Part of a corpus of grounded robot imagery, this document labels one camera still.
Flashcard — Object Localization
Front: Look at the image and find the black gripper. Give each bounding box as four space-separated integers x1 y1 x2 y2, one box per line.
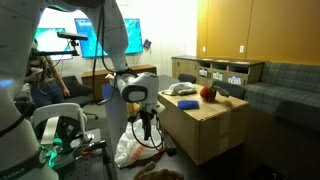
139 111 156 140

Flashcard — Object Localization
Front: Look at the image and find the white plastic bag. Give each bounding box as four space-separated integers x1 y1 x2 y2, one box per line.
114 119 164 168

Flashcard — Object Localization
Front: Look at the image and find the brown plush toy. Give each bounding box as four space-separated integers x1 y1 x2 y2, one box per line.
133 161 184 180

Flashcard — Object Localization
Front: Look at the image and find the black remote control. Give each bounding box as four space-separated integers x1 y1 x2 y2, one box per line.
163 133 177 156

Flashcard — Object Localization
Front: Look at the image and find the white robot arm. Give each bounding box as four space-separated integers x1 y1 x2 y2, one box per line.
0 0 158 180

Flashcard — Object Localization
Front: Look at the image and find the large cardboard box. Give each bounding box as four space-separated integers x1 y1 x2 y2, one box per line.
158 84 249 165

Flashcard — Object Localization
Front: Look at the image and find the white cloth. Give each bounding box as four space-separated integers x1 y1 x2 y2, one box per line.
162 82 197 96

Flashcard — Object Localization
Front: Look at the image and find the dark chair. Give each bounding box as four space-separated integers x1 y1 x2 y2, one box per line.
211 81 246 99
178 74 196 84

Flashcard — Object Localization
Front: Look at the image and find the low wooden bench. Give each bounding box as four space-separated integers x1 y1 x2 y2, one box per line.
81 64 157 100

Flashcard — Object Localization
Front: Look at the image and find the black office chair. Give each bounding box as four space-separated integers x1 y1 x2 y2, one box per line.
62 75 94 108

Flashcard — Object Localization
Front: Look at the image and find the wooden storage cabinet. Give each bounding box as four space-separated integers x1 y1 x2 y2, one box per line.
172 55 264 86

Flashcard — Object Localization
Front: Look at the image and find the person in striped top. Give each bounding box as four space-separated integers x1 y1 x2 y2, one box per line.
24 55 70 108

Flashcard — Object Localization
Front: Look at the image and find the plaid green sofa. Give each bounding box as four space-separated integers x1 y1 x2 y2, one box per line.
245 62 320 131

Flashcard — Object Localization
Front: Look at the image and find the wall television screen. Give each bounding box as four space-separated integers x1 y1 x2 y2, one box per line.
74 18 143 58

